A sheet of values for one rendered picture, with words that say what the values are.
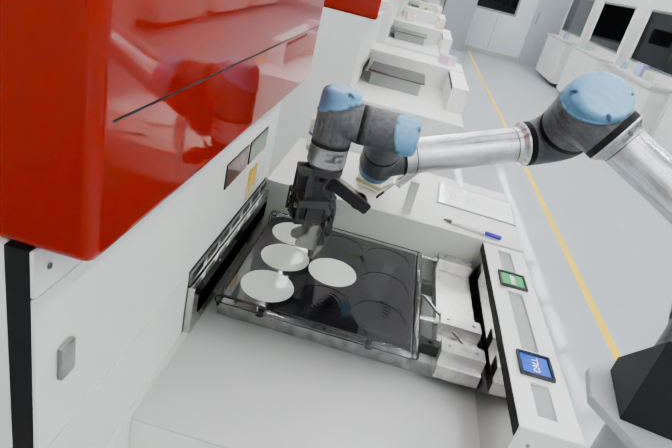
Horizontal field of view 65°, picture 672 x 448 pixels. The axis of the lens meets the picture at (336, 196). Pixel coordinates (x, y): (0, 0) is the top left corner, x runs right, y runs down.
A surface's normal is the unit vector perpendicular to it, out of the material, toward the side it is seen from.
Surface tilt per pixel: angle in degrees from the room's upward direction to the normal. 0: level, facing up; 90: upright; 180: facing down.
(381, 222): 90
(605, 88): 41
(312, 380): 0
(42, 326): 90
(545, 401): 0
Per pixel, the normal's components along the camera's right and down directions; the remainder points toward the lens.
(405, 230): -0.16, 0.39
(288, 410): 0.22, -0.88
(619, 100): -0.01, -0.44
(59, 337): 0.96, 0.27
